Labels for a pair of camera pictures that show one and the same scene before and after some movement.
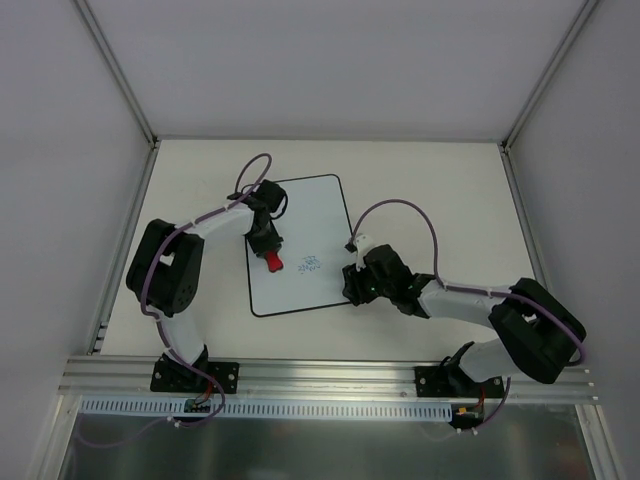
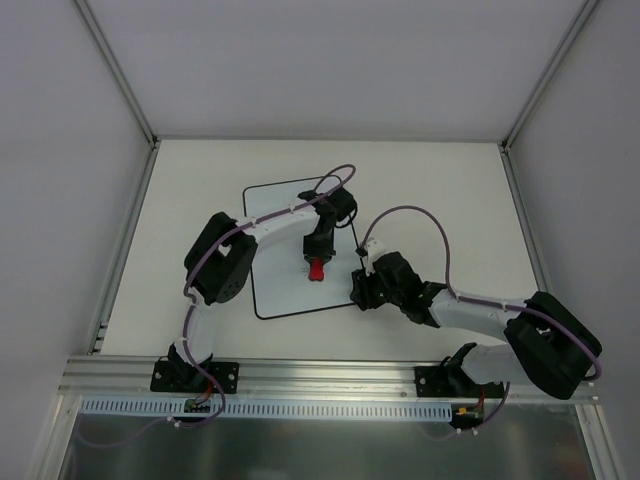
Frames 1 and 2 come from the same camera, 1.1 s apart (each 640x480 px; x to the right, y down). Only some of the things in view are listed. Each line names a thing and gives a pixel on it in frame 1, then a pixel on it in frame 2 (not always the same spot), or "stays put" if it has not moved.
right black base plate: x=454 y=381 stays put
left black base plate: x=170 y=375 stays put
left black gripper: x=267 y=245 -> x=318 y=251
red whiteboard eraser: x=274 y=261 -> x=316 y=269
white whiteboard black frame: x=316 y=232 stays put
